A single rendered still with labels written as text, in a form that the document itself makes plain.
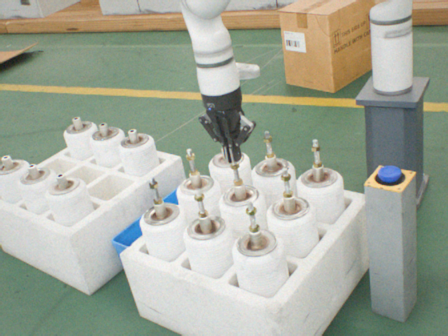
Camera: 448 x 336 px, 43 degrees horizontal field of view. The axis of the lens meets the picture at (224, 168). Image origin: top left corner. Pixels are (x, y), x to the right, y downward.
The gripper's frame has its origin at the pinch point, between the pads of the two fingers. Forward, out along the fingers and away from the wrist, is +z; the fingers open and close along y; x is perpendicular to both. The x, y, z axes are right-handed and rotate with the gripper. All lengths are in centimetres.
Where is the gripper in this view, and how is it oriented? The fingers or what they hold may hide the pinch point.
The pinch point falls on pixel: (232, 153)
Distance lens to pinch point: 112.6
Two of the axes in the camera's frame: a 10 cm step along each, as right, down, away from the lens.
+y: 7.6, 2.0, -6.1
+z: 1.7, 8.6, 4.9
